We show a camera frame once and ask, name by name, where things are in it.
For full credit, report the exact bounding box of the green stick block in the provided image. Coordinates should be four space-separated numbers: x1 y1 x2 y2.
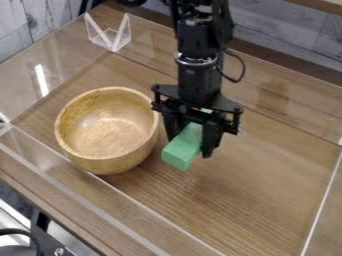
161 107 214 172

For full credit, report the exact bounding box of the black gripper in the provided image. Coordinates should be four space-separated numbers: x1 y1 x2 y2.
151 58 244 158

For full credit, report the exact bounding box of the wooden bowl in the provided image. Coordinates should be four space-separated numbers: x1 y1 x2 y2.
54 87 159 175

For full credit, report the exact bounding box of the clear acrylic corner bracket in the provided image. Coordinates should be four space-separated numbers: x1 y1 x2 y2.
85 13 131 52

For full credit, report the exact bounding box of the black cable on floor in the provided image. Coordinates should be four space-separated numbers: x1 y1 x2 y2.
0 228 35 244

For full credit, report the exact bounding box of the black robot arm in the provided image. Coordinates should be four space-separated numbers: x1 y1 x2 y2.
151 0 244 158

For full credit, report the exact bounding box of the black table leg bracket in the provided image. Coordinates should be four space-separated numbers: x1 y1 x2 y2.
31 210 77 256

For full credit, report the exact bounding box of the clear acrylic tray wall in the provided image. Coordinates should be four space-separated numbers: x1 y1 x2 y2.
0 121 225 256

